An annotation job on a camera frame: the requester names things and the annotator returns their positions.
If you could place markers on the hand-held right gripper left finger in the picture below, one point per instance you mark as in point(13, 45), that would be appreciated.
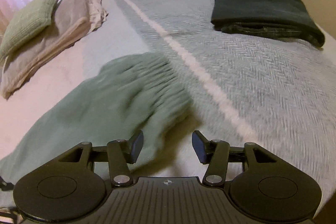
point(136, 146)

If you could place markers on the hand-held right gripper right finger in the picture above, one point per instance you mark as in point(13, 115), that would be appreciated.
point(199, 146)

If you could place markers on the grey sweatpants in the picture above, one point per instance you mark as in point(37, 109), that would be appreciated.
point(105, 108)

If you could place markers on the dark blue jeans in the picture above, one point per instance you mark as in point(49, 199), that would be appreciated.
point(262, 8)

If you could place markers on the pink grey herringbone bedspread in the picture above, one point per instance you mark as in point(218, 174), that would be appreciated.
point(236, 61)

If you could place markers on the beige pillow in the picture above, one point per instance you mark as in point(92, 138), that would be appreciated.
point(52, 48)

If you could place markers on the green textured cushion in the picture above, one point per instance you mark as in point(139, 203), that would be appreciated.
point(29, 22)

